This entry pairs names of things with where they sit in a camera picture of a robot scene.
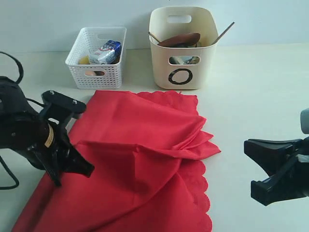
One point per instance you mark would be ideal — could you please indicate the brown wooden plate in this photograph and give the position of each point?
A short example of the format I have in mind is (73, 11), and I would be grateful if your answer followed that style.
(188, 39)

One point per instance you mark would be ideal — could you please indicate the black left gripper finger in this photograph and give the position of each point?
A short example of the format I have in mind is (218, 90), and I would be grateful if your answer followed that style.
(73, 162)
(49, 162)

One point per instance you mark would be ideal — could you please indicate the wooden chopstick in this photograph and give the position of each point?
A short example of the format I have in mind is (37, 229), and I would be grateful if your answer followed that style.
(223, 33)
(153, 36)

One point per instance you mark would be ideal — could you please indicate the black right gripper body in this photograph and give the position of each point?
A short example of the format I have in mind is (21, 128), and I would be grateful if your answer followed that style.
(300, 176)

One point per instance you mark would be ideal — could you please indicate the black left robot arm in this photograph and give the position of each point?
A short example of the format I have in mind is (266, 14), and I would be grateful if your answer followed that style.
(12, 98)

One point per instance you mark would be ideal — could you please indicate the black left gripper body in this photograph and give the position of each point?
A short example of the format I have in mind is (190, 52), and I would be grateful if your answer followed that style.
(24, 132)

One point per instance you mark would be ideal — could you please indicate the stainless steel cup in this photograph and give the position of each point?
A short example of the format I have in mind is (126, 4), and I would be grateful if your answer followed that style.
(192, 61)

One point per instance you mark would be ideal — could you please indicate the white ceramic bowl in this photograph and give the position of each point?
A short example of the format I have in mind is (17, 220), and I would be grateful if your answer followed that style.
(176, 60)

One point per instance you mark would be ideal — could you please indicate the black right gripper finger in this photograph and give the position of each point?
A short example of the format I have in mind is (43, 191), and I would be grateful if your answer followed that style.
(271, 155)
(276, 188)

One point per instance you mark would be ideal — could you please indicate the white perforated plastic basket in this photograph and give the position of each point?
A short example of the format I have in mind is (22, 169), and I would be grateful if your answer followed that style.
(94, 76)

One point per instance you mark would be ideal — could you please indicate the red scalloped table cloth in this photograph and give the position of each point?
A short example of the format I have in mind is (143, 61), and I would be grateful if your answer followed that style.
(148, 151)

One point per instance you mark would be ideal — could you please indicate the cream plastic bin with circle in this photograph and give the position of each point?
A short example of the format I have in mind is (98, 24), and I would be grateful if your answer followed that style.
(167, 22)

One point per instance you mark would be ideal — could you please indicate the yellow lemon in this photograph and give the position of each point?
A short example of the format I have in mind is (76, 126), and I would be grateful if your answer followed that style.
(84, 60)

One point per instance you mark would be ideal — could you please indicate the white blue packet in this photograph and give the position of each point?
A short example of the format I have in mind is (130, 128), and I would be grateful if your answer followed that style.
(106, 54)

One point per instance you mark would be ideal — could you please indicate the brown egg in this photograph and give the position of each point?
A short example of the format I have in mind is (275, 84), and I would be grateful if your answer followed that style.
(94, 73)

